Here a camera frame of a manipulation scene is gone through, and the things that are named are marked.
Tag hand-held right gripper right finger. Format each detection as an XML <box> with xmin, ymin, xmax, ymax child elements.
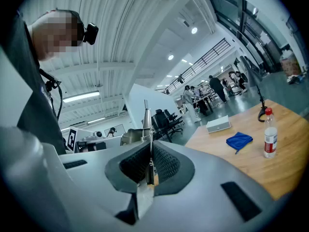
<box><xmin>139</xmin><ymin>140</ymin><xmax>292</xmax><ymax>232</ymax></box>

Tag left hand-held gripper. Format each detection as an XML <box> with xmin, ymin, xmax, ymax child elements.
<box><xmin>66</xmin><ymin>126</ymin><xmax>122</xmax><ymax>154</ymax></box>

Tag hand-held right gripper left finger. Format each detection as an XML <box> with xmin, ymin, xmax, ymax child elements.
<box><xmin>41</xmin><ymin>140</ymin><xmax>153</xmax><ymax>232</ymax></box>

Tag long tube ceiling light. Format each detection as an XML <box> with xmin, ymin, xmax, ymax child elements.
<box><xmin>87</xmin><ymin>116</ymin><xmax>106</xmax><ymax>125</ymax></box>
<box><xmin>62</xmin><ymin>90</ymin><xmax>100</xmax><ymax>103</ymax></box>

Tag blue cloth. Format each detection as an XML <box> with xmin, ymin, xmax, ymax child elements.
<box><xmin>225</xmin><ymin>131</ymin><xmax>253</xmax><ymax>155</ymax></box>

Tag white flat box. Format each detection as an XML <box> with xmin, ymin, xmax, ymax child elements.
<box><xmin>206</xmin><ymin>115</ymin><xmax>232</xmax><ymax>134</ymax></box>

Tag black office chair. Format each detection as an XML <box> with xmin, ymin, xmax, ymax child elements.
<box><xmin>164</xmin><ymin>109</ymin><xmax>184</xmax><ymax>136</ymax></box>
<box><xmin>151</xmin><ymin>109</ymin><xmax>172</xmax><ymax>143</ymax></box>

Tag person's black shirt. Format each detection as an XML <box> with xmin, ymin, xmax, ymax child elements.
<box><xmin>0</xmin><ymin>11</ymin><xmax>67</xmax><ymax>156</ymax></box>

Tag white partition panel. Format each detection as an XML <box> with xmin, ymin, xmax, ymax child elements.
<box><xmin>128</xmin><ymin>83</ymin><xmax>182</xmax><ymax>131</ymax></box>

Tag clear bottle with red cap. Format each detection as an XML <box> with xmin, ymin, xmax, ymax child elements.
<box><xmin>263</xmin><ymin>107</ymin><xmax>278</xmax><ymax>159</ymax></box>

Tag person's head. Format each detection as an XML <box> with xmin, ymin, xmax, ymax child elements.
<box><xmin>28</xmin><ymin>8</ymin><xmax>85</xmax><ymax>61</ymax></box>

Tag black metal railing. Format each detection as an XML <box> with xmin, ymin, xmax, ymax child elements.
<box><xmin>165</xmin><ymin>38</ymin><xmax>230</xmax><ymax>94</ymax></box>

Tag patterned cardboard box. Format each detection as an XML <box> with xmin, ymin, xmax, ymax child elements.
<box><xmin>279</xmin><ymin>49</ymin><xmax>303</xmax><ymax>77</ymax></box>

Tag black chest cable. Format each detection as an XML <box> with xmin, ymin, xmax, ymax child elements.
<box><xmin>39</xmin><ymin>68</ymin><xmax>64</xmax><ymax>121</ymax></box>

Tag black head-worn camera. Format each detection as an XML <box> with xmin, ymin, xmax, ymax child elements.
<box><xmin>83</xmin><ymin>22</ymin><xmax>99</xmax><ymax>46</ymax></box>

